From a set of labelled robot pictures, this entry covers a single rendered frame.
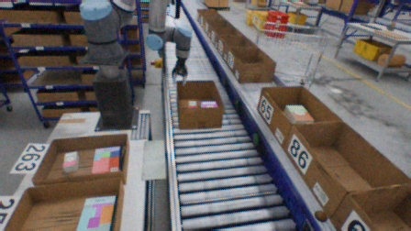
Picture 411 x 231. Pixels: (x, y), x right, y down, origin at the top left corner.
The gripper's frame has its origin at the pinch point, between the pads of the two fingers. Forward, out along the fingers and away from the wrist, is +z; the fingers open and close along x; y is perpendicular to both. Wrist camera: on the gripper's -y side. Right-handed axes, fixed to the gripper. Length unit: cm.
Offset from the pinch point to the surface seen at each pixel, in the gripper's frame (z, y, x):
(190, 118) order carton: 14.4, 20.0, 7.3
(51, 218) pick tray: 29, 75, -56
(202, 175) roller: 23, 59, 10
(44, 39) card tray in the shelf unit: 12, -95, -115
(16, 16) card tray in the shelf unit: -6, -96, -133
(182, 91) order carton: 15.5, -18.9, 5.7
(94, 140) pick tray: 22, 33, -47
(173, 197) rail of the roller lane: 26, 70, -5
